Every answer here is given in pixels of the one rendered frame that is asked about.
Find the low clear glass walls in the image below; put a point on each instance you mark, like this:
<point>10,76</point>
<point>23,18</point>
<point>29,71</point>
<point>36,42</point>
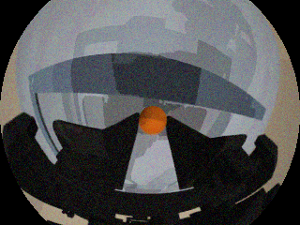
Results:
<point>56,106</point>

